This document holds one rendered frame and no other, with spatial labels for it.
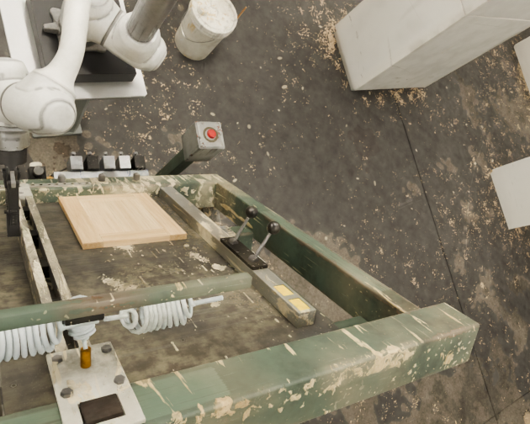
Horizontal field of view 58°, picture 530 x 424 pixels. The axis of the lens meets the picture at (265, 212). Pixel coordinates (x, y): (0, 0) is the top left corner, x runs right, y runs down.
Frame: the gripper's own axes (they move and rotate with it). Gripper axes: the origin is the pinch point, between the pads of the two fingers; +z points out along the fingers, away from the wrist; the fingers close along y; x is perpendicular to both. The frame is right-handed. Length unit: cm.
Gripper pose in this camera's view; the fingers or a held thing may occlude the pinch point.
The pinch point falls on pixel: (13, 223)
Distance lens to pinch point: 140.8
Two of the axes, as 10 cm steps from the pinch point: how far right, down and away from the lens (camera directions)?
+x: 8.5, -0.6, 5.2
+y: 5.1, 3.4, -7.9
